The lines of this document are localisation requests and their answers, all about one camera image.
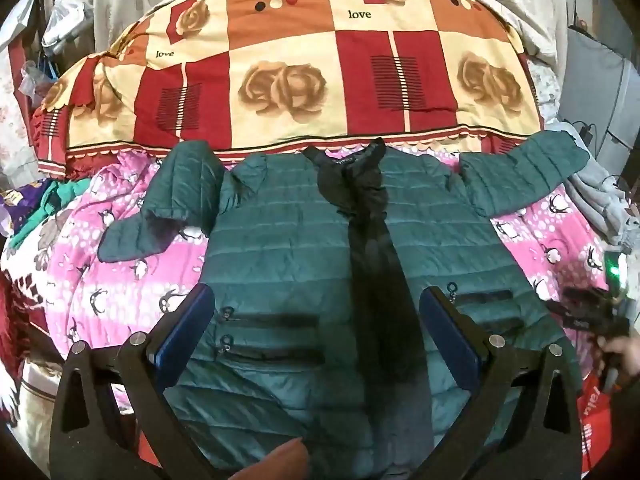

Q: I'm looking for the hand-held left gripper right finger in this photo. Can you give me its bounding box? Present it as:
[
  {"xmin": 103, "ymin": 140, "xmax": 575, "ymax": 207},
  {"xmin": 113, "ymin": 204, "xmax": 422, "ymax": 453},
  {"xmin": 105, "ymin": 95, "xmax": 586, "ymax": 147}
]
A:
[{"xmin": 415, "ymin": 286, "xmax": 583, "ymax": 480}]

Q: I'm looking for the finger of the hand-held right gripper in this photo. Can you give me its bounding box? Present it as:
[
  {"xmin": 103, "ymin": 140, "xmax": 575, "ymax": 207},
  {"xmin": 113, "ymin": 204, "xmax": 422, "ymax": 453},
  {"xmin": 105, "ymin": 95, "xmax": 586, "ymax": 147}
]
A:
[{"xmin": 546, "ymin": 287, "xmax": 626, "ymax": 336}]

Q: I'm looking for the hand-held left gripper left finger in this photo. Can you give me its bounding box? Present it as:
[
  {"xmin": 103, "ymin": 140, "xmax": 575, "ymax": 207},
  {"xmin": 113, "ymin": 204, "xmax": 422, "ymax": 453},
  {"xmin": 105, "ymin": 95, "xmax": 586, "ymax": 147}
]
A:
[{"xmin": 49, "ymin": 282, "xmax": 221, "ymax": 480}]

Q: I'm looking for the teal quilted jacket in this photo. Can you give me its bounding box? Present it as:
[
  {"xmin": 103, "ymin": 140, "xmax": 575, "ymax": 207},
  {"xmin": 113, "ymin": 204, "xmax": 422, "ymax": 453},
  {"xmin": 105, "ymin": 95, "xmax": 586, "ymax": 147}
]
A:
[{"xmin": 98, "ymin": 131, "xmax": 591, "ymax": 480}]

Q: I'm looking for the person's right hand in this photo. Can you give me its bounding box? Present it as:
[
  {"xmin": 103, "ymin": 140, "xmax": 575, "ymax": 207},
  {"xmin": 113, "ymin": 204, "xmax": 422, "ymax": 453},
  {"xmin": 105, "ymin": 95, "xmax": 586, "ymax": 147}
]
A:
[{"xmin": 597, "ymin": 335, "xmax": 640, "ymax": 392}]

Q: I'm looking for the person's left hand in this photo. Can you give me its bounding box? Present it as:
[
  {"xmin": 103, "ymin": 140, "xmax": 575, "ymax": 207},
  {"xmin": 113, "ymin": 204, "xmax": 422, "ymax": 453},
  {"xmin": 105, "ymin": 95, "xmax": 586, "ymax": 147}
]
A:
[{"xmin": 234, "ymin": 437, "xmax": 311, "ymax": 480}]

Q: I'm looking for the pink penguin blanket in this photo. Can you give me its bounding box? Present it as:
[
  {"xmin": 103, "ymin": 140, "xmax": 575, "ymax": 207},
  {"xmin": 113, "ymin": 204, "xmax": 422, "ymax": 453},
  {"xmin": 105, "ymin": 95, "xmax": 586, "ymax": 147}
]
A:
[{"xmin": 0, "ymin": 145, "xmax": 613, "ymax": 411}]

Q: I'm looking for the grey cloth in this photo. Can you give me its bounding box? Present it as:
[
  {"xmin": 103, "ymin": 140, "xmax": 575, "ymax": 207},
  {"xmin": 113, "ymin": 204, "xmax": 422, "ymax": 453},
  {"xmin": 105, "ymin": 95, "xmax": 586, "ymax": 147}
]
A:
[{"xmin": 565, "ymin": 157, "xmax": 636, "ymax": 256}]

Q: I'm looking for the red plastic bag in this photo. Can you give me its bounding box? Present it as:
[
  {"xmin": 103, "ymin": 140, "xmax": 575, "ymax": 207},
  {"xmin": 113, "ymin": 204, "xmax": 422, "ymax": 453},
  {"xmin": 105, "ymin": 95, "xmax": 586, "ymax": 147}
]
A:
[{"xmin": 575, "ymin": 375, "xmax": 632, "ymax": 471}]

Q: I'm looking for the black power adapter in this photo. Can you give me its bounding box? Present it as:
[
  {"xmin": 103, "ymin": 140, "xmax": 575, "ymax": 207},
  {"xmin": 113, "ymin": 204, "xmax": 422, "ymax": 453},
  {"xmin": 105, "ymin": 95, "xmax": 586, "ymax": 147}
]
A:
[{"xmin": 574, "ymin": 120, "xmax": 597, "ymax": 147}]

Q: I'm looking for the green garment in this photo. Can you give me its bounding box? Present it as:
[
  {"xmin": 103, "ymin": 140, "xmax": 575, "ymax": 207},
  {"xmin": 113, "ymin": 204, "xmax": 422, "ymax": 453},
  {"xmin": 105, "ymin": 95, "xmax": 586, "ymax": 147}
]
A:
[{"xmin": 10, "ymin": 179, "xmax": 92, "ymax": 251}]

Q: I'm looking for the grey appliance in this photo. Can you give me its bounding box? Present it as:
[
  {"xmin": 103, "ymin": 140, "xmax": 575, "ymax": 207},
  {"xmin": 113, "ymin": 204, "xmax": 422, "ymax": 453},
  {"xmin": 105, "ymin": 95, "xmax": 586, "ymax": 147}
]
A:
[{"xmin": 565, "ymin": 27, "xmax": 640, "ymax": 171}]

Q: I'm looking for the purple cloth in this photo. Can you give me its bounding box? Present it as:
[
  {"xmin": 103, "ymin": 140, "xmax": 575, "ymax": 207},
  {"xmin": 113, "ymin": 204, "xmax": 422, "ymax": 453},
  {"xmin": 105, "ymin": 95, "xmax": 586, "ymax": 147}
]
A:
[{"xmin": 0, "ymin": 185, "xmax": 47, "ymax": 237}]

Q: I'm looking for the red checked rose quilt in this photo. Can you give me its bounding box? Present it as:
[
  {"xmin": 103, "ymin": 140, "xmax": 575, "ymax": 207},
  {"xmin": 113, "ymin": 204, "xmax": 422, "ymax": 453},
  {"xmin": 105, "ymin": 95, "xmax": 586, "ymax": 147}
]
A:
[{"xmin": 31, "ymin": 0, "xmax": 546, "ymax": 181}]

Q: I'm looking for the white plastic bag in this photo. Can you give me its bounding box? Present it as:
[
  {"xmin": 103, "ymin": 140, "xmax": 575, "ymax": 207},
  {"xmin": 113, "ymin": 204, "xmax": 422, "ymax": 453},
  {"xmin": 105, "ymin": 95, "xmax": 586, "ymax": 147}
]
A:
[{"xmin": 40, "ymin": 0, "xmax": 95, "ymax": 57}]

